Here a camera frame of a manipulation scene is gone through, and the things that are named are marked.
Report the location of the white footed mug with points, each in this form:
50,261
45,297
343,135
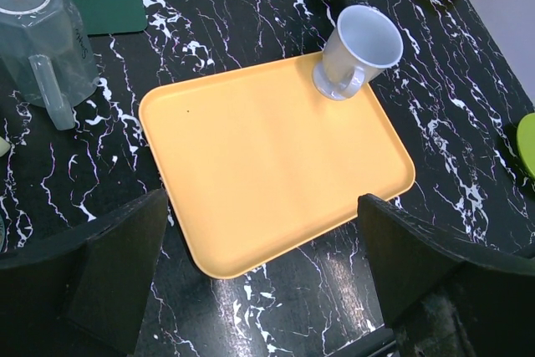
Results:
364,43

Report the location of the clear glass mug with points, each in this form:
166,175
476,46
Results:
47,52

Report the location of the orange rectangular tray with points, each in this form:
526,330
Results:
257,162

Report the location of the light green mug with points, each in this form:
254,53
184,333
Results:
4,147

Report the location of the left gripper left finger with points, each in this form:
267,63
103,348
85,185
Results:
83,292

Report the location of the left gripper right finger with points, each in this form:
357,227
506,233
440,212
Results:
442,295

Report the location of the lime green plate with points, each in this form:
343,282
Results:
526,142

